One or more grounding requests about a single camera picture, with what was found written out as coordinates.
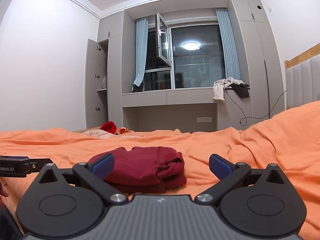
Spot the dark red long-sleeve shirt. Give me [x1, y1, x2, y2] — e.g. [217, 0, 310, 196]
[104, 146, 187, 194]

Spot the person's left hand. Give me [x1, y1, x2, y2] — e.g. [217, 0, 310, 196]
[0, 182, 9, 209]

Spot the bright red cloth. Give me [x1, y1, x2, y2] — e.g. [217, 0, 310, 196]
[100, 121, 117, 134]

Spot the small orange cloth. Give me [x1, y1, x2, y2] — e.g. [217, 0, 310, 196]
[115, 127, 130, 135]

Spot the orange bed sheet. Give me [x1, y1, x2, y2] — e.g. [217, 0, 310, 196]
[1, 101, 319, 239]

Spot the grey built-in wardrobe unit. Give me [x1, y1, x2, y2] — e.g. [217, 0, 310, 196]
[85, 0, 285, 132]

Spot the black garment on ledge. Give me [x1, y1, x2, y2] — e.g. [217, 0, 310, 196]
[231, 83, 249, 99]

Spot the white garment on ledge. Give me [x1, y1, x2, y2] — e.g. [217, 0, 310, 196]
[213, 77, 245, 102]

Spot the right light blue curtain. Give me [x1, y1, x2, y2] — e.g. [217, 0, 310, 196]
[215, 8, 241, 80]

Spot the light blue curtain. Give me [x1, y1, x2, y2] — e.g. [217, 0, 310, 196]
[215, 8, 241, 80]
[132, 17, 149, 92]

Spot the open grey wardrobe door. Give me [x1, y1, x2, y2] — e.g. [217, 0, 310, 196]
[85, 39, 108, 128]

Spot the grey padded headboard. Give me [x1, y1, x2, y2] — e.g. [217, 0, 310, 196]
[285, 44, 320, 109]

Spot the window with open sash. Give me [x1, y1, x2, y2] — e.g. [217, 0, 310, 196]
[143, 16, 226, 91]

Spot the left light blue curtain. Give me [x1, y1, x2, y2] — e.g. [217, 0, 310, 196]
[132, 17, 149, 92]

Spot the white wall socket plate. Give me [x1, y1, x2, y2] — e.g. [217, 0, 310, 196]
[196, 116, 213, 123]

